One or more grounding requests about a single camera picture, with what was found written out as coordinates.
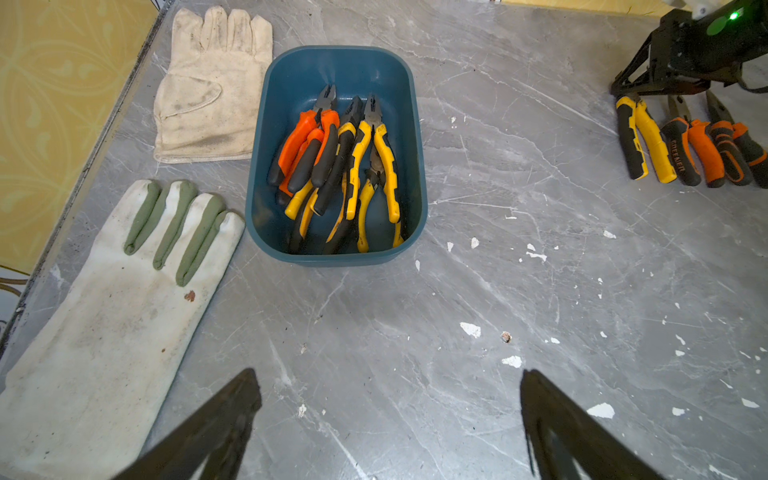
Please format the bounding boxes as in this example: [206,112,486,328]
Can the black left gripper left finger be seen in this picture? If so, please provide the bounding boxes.
[116,368,262,479]

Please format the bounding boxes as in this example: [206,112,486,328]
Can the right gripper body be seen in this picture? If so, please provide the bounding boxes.
[610,8,744,97]

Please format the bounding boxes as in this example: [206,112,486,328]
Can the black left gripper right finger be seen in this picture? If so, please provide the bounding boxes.
[520,369,661,479]

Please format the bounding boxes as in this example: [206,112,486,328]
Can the orange black combination pliers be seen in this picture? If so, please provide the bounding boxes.
[661,95,725,188]

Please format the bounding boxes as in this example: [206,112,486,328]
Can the orange black long-nose pliers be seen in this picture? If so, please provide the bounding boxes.
[705,91,767,189]

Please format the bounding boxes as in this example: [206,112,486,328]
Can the yellow black combination pliers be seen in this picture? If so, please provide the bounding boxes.
[285,96,363,253]

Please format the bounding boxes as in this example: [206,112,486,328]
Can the teal plastic storage box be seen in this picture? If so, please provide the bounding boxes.
[246,46,427,267]

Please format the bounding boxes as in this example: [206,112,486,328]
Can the yellow handled pliers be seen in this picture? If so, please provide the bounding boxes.
[615,95,677,184]

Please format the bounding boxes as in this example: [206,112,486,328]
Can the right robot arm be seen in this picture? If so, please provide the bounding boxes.
[610,1,767,97]

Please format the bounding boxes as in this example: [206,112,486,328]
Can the orange black box pliers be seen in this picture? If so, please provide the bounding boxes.
[267,84,340,206]

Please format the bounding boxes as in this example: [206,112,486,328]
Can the yellow long-nose pliers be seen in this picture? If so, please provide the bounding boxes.
[323,94,404,254]

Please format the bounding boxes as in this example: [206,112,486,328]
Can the white green work glove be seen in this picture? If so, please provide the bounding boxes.
[1,180,244,479]

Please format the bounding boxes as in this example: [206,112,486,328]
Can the beige work glove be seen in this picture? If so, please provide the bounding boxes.
[153,6,273,164]

